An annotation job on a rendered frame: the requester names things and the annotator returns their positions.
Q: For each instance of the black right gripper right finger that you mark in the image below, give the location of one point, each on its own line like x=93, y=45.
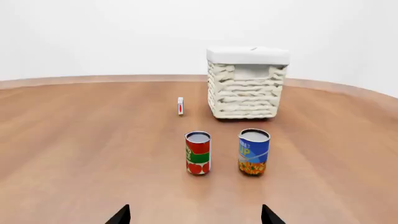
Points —
x=270, y=217

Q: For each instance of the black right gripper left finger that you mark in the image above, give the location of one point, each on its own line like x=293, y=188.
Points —
x=120, y=216

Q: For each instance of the white woven basket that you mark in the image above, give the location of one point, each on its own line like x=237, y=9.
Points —
x=245, y=86

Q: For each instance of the blue alphabet soup can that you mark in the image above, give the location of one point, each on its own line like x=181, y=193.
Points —
x=253, y=152

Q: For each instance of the red tomato sauce can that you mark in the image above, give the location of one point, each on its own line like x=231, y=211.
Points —
x=198, y=154

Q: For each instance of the small white red carton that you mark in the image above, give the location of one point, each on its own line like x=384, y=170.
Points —
x=180, y=106

